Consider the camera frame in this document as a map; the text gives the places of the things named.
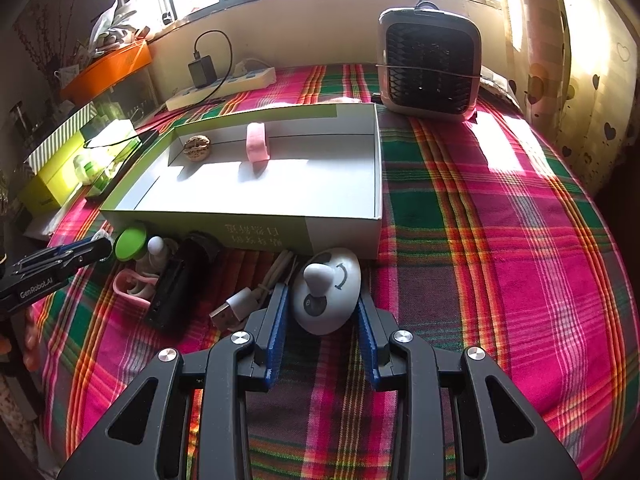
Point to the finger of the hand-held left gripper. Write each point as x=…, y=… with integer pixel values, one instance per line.
x=75, y=248
x=95, y=254

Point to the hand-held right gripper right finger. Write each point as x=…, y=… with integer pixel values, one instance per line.
x=369, y=345

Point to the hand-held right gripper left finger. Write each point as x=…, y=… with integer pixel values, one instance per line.
x=277, y=330

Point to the green lid jar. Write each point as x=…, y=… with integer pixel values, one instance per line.
x=131, y=242

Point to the pink clip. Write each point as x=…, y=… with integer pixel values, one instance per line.
x=131, y=285

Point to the white egg-shaped device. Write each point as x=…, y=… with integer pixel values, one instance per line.
x=325, y=292

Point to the black rectangular device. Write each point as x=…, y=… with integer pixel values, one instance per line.
x=175, y=285

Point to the green and white cardboard box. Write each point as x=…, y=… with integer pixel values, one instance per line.
x=300, y=180

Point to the person's left hand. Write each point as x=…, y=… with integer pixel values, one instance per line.
x=29, y=335

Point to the green tissue pack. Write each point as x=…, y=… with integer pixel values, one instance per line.
x=60, y=180

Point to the green striped box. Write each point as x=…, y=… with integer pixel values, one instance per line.
x=55, y=140

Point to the brown walnut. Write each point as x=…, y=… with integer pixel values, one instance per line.
x=197, y=149

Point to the plaid tablecloth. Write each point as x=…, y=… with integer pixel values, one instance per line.
x=475, y=240

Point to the orange tray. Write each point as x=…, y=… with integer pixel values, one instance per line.
x=107, y=67

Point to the white power strip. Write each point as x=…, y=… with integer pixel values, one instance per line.
x=220, y=85

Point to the black charger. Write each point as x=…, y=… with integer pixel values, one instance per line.
x=201, y=71

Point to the pile of plastic bags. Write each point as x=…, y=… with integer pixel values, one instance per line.
x=107, y=25

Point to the small space heater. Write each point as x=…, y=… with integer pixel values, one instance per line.
x=430, y=67

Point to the heart print curtain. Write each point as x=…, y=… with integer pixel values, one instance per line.
x=550, y=60

